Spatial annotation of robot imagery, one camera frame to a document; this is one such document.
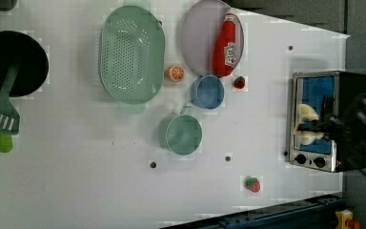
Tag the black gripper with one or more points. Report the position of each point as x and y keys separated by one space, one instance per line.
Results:
x=332 y=127

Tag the yellow plush banana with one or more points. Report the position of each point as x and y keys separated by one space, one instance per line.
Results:
x=305 y=118

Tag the green mug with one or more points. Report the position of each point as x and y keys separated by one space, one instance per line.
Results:
x=180 y=133

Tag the silver black toaster oven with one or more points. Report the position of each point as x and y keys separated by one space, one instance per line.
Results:
x=329 y=93

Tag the red strawberry toy near edge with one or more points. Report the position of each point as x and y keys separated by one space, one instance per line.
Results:
x=252 y=184

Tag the small red plush strawberry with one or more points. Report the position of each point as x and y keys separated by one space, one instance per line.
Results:
x=240 y=82

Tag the yellow red clamp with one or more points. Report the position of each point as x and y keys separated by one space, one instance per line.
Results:
x=346 y=220

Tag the blue round bowl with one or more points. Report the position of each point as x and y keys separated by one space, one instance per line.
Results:
x=207 y=92

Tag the red plush ketchup bottle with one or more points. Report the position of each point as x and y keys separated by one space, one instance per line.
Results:
x=224 y=54

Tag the orange slice toy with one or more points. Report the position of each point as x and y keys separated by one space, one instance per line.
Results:
x=175 y=73

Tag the lavender round plate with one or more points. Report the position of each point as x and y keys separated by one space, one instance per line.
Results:
x=200 y=29

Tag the green perforated colander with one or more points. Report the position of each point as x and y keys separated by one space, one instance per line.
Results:
x=132 y=55

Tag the green lime toy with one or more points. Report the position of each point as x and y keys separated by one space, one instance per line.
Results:
x=6 y=143

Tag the green slotted spatula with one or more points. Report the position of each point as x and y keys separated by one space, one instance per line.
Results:
x=9 y=117

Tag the black pan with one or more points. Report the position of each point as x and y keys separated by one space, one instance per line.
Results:
x=35 y=63

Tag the dark round object corner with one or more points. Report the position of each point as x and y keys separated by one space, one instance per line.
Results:
x=6 y=5

